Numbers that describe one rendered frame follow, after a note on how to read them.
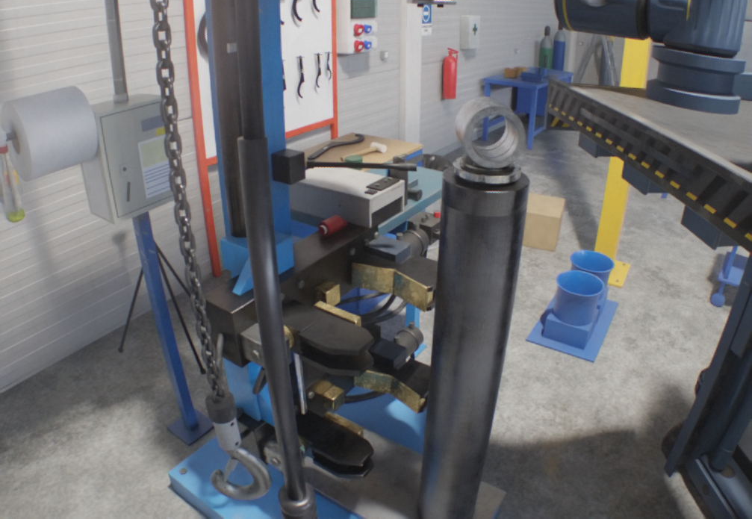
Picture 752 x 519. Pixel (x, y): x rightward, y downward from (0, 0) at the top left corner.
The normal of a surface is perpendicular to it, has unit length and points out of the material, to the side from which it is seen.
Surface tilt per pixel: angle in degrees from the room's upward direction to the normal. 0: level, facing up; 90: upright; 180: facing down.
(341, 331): 0
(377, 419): 0
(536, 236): 90
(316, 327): 0
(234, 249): 90
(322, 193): 90
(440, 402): 90
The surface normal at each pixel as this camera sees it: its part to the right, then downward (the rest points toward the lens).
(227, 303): 0.00, -0.90
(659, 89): -0.97, 0.10
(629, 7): -0.66, 0.47
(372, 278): -0.33, 0.41
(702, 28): -0.53, 0.37
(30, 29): 0.83, 0.25
